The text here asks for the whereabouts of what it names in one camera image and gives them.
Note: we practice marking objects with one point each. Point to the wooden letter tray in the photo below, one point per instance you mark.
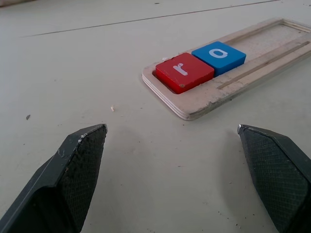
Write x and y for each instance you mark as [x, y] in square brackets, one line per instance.
[218, 97]

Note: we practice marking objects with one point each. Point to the small wood chip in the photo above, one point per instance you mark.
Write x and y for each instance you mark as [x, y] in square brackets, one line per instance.
[112, 108]

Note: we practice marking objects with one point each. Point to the blue letter tile o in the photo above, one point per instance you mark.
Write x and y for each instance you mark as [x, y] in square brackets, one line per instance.
[226, 64]

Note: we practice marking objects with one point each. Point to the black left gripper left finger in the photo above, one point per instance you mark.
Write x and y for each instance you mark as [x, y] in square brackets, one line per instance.
[60, 184]

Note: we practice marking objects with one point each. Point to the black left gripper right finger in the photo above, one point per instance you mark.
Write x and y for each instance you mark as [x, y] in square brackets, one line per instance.
[279, 179]

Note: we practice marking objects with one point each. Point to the red letter tile r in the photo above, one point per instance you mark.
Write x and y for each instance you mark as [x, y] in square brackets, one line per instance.
[194, 77]

